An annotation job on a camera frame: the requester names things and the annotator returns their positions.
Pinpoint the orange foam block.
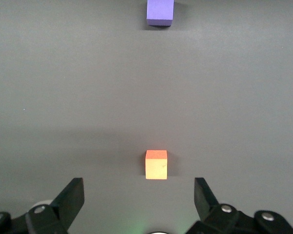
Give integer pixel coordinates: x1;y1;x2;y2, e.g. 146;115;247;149
145;150;168;180

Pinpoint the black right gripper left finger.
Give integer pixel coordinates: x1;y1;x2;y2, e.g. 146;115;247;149
0;177;85;234

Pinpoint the purple foam block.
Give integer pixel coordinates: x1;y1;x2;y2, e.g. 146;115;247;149
146;0;174;27

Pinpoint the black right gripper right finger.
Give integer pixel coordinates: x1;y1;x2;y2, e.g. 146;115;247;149
185;177;293;234

